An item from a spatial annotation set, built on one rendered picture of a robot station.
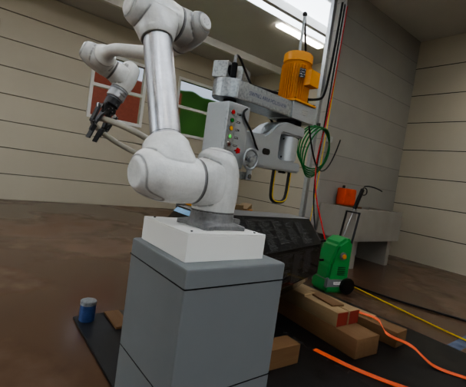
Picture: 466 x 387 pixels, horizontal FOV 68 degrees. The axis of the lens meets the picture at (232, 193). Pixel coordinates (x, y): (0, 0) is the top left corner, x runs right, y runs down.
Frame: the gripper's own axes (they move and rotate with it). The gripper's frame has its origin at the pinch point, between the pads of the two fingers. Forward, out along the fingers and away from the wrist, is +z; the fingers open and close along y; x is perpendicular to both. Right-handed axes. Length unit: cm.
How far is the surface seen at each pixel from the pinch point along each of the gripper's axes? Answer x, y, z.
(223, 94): -15, 55, -67
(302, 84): -34, 110, -119
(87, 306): 22, 70, 89
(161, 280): -84, -11, 45
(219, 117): -14, 62, -54
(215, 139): -14, 68, -40
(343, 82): 26, 330, -290
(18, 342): 25, 39, 115
